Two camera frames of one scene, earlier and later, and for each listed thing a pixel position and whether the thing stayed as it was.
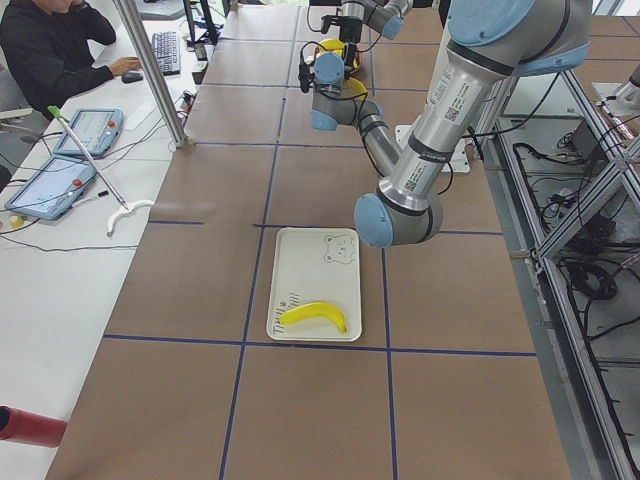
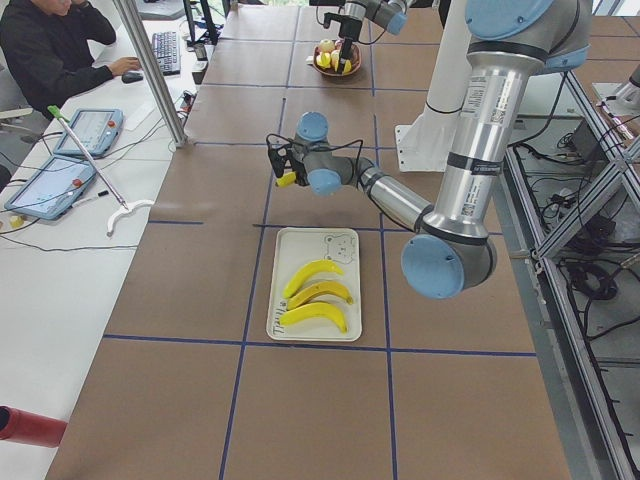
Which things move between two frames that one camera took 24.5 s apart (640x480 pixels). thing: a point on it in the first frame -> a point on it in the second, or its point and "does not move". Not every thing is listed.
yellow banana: x=332 y=44 -> x=314 y=267
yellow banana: x=315 y=309 does not move
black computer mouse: x=131 y=77 does not move
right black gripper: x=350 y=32 does not move
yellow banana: x=355 y=87 -> x=325 y=288
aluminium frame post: x=131 y=22 does not move
